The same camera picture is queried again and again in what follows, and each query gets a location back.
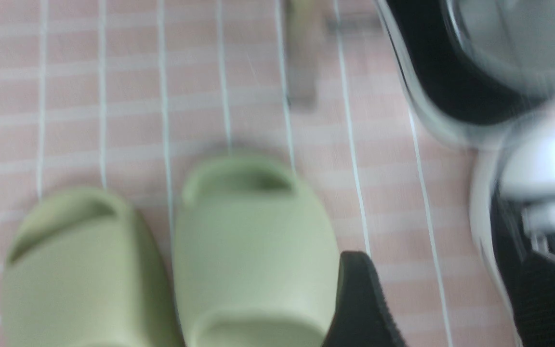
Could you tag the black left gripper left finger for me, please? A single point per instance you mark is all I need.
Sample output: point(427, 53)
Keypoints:
point(362, 317)

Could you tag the right green foam slide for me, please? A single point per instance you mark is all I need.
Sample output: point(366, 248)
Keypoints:
point(255, 260)

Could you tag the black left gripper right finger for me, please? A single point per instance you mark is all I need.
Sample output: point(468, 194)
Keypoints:
point(535, 301)

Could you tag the metal shoe rack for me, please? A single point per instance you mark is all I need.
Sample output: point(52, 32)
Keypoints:
point(305, 24)

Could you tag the green foam slide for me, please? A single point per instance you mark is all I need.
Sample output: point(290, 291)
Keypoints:
point(84, 270)
point(255, 260)

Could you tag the black canvas sneaker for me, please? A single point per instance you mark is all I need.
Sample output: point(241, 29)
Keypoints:
point(473, 70)
point(512, 208)

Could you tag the left green foam slide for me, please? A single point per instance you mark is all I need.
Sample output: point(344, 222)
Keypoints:
point(84, 270)

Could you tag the pink checked tablecloth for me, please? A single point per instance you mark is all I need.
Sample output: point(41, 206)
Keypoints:
point(127, 94)

